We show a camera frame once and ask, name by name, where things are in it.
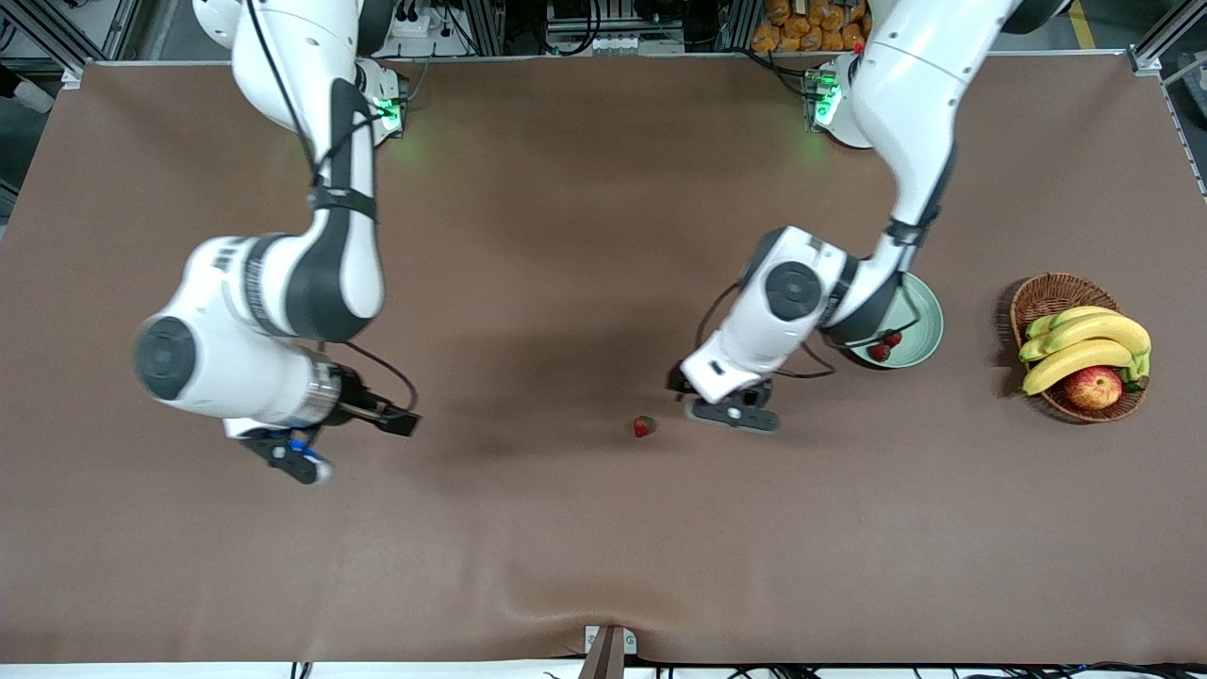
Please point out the aluminium frame post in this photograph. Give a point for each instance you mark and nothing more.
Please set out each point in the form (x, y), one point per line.
(488, 28)
(740, 24)

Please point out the yellow banana bunch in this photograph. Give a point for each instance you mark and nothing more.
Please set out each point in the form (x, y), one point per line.
(1103, 330)

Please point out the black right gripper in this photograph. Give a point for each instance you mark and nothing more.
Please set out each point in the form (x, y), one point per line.
(359, 405)

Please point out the grey metal mount bracket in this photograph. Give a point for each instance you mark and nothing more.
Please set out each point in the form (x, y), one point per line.
(608, 655)

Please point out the pale green round plate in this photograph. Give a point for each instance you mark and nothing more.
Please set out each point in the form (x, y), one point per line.
(919, 325)

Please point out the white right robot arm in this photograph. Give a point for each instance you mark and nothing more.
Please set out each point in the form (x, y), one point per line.
(255, 311)

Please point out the white power strip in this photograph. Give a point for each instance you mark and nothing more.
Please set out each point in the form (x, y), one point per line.
(415, 26)

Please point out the orange bread rolls pile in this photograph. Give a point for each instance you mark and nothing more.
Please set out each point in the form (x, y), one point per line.
(801, 33)

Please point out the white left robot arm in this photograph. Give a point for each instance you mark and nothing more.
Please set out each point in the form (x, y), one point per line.
(905, 104)

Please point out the red yellow apple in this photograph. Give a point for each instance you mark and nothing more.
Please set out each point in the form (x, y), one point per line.
(1092, 389)

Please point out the aluminium frame rail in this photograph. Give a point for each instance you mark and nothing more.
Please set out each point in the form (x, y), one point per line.
(1146, 57)
(47, 33)

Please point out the smooth table cover mat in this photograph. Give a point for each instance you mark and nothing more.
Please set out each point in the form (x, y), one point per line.
(603, 519)

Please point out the white terminal strip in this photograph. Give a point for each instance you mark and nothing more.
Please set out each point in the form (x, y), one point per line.
(632, 44)

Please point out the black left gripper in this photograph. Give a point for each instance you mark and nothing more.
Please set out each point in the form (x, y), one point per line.
(675, 380)

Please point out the brown wicker basket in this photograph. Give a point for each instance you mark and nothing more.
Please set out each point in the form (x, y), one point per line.
(1047, 297)

